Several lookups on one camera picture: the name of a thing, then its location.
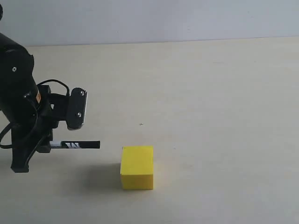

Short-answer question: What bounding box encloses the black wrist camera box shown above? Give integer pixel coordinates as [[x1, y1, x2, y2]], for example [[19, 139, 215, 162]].
[[66, 87, 88, 130]]

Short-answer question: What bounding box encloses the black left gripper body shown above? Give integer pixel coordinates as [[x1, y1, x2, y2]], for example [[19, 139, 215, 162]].
[[10, 85, 70, 173]]

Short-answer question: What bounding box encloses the black white marker pen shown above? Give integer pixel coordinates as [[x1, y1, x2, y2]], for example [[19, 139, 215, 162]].
[[50, 141, 100, 149]]

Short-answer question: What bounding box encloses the black camera cable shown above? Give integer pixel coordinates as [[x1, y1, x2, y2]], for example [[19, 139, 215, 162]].
[[0, 79, 71, 164]]

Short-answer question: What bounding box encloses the yellow cube block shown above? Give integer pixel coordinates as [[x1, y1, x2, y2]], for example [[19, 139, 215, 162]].
[[120, 146, 154, 190]]

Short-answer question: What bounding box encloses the black silver Piper robot arm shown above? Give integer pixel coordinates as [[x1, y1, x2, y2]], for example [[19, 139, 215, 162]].
[[0, 34, 72, 173]]

